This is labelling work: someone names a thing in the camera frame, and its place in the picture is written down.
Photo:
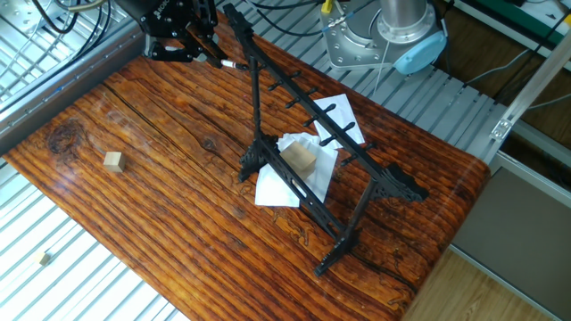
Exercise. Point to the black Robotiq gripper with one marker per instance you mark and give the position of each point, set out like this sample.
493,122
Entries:
165,15

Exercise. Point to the thin metal utensil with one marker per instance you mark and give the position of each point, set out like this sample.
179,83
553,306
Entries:
231,64

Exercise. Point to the black ornate pen rack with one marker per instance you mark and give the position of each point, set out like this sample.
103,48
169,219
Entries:
397,185

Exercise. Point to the small wooden cube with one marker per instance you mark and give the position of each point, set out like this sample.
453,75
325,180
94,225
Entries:
41,258
114,162

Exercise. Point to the large wooden block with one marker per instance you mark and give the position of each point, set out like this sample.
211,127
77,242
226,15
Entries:
298,159

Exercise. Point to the single white paper sheet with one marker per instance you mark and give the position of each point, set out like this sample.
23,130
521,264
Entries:
341,113

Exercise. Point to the wood grain table mat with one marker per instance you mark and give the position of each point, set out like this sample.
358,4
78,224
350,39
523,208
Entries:
178,223

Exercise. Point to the thin white zip tie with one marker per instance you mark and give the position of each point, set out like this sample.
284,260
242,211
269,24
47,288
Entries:
381,67

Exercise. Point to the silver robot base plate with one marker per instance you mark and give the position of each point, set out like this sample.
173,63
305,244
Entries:
348,44

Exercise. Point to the aluminium profile post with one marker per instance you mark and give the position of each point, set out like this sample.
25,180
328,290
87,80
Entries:
531,84

